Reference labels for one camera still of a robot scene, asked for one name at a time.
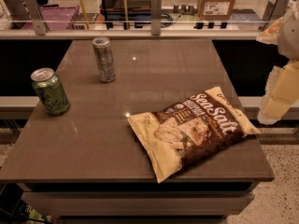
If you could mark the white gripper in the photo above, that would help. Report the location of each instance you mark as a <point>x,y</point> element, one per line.
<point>289,32</point>

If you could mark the green soda can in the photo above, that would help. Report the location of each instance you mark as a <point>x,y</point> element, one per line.
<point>50,91</point>

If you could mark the silver blue energy drink can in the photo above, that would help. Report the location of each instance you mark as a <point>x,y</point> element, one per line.
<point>104,58</point>

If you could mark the brown cardboard box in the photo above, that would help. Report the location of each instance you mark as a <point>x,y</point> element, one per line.
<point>215,9</point>

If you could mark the sea salt chips bag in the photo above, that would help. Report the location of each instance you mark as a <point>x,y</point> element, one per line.
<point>189,131</point>

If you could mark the yellow pole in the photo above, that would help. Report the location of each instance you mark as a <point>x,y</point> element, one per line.
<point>84,14</point>

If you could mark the grey table with drawers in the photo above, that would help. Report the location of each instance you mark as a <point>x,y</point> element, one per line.
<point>87,165</point>

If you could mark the purple plastic crate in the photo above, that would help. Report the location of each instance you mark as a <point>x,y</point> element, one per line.
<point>59,18</point>

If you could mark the right metal railing post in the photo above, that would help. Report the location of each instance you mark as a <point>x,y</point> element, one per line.
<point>278,8</point>

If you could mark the metal railing post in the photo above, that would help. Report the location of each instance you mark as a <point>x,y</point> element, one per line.
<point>278,8</point>
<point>155,12</point>
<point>40,26</point>

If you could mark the middle metal railing post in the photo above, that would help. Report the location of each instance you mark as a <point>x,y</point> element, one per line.
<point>155,12</point>

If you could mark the left metal railing post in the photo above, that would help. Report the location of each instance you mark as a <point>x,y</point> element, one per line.
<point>40,26</point>

